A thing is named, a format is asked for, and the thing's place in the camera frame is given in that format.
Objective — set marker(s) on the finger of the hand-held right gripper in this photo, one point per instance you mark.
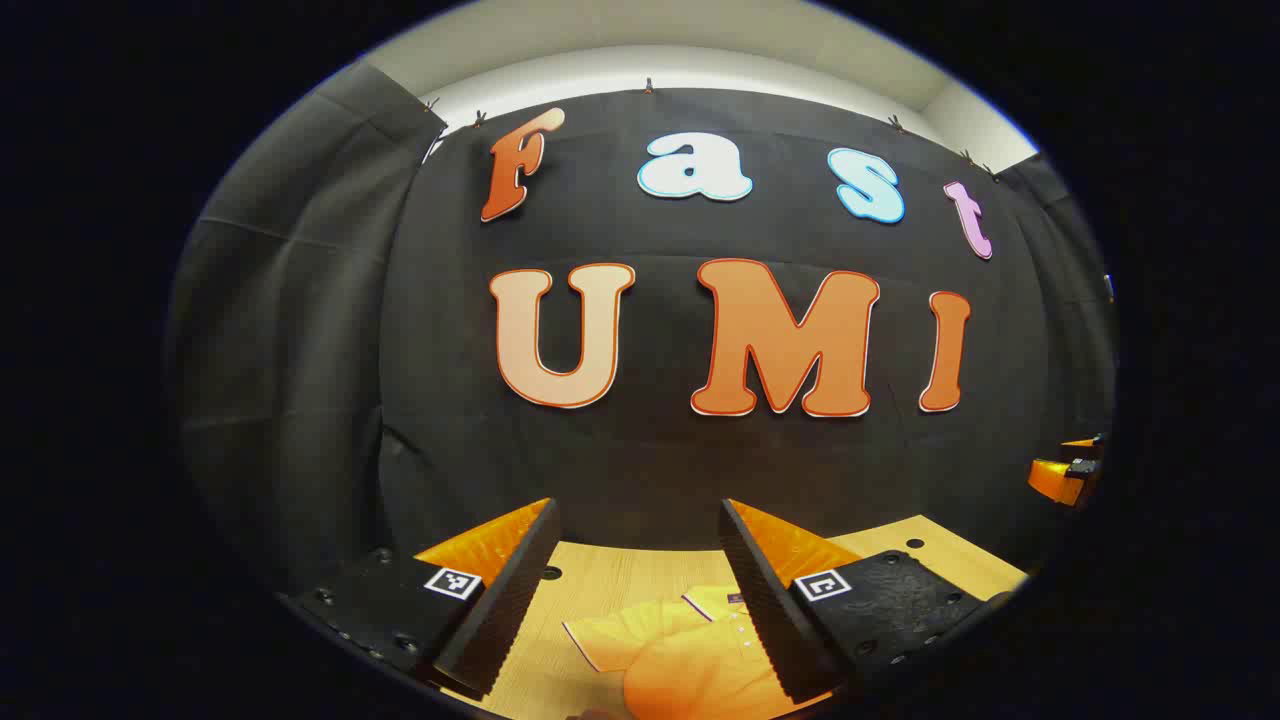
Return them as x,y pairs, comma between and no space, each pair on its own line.
1082,442
1055,482

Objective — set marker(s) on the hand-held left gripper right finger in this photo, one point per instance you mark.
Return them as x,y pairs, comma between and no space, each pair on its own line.
765,600

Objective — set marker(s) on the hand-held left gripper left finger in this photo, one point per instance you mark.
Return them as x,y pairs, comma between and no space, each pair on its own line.
510,600

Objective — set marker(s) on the orange polo T-shirt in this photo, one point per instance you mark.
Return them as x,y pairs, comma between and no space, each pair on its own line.
690,660

